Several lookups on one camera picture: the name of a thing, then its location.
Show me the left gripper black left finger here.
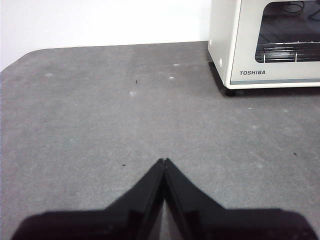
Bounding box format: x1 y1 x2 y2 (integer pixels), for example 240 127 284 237
11 158 166 240

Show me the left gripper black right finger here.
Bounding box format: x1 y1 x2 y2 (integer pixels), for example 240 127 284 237
164 157 315 240

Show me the glass oven door with handle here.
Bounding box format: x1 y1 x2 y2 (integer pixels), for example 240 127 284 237
229 0 320 86

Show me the cream Toshiba toaster oven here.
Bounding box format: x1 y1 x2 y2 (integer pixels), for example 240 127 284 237
208 0 320 98

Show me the metal wire oven rack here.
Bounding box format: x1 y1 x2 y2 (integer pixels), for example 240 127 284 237
258 41 320 62

